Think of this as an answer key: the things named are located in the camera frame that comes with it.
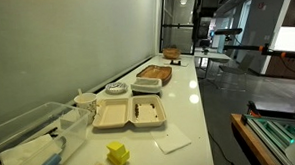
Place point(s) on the white patterned paper cup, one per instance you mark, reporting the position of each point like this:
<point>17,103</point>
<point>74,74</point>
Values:
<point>88,103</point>

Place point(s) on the white plastic spoon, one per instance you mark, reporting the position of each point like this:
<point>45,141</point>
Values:
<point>80,92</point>

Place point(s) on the dark basket with white liner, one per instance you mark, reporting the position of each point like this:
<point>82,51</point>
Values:
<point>147,85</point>

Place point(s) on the brown wooden tray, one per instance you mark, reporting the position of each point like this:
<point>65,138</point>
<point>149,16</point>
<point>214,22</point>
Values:
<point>155,72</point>

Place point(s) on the black and white patterned plate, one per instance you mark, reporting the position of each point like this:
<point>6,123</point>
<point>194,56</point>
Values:
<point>116,88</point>

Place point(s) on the small black object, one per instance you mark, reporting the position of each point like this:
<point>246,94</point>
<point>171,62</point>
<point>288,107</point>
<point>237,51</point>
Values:
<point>175,62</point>

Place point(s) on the woven wicker basket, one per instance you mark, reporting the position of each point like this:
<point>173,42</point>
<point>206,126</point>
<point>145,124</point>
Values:
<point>171,53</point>

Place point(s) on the beige clamshell takeout container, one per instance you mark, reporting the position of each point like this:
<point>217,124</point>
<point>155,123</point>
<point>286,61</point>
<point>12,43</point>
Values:
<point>115,112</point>

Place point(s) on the white paper napkin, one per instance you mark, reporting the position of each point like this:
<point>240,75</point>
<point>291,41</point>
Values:
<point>170,138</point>

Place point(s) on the yellow toy block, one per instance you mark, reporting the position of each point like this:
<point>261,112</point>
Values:
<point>118,154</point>

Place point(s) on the clear plastic storage bin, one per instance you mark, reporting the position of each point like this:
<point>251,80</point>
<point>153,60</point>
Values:
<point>72,124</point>

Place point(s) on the black and orange clamp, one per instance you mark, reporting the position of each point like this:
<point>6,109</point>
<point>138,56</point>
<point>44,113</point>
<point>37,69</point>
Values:
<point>252,107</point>

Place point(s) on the wooden mounting board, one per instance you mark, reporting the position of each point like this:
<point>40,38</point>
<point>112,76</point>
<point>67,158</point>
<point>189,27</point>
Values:
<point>253,138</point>

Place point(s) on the white tissue cloth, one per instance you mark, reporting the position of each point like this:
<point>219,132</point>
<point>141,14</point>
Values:
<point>23,153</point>

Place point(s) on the black stereo camera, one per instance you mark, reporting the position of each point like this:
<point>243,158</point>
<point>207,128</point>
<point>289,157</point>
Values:
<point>228,31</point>

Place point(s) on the black camera boom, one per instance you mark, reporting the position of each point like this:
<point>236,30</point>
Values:
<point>252,48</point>

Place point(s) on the aluminium profile base frame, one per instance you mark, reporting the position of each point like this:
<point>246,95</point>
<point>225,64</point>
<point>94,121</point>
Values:
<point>273,130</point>

